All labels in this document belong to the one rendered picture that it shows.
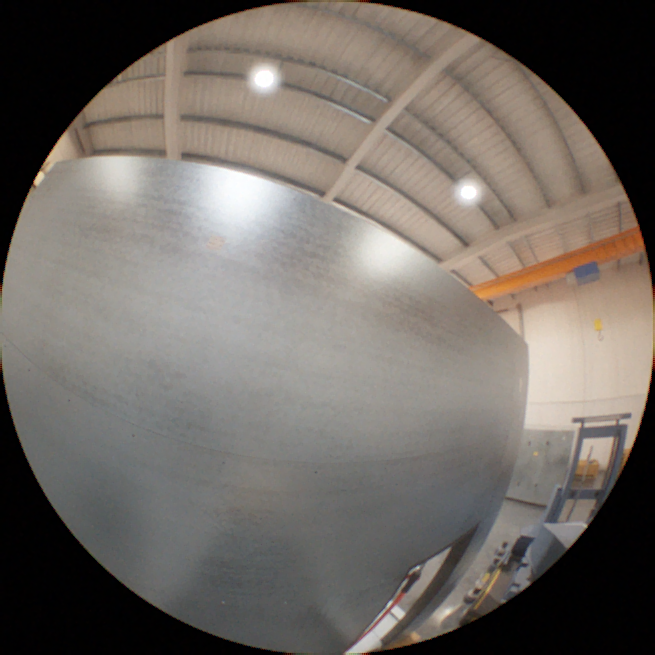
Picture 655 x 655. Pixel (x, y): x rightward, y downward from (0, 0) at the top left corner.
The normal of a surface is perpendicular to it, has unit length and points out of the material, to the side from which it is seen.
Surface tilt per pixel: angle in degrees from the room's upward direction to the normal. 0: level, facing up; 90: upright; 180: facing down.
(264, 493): 90
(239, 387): 90
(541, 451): 90
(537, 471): 90
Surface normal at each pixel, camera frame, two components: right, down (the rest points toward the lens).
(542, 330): -0.90, -0.27
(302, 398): 0.40, -0.16
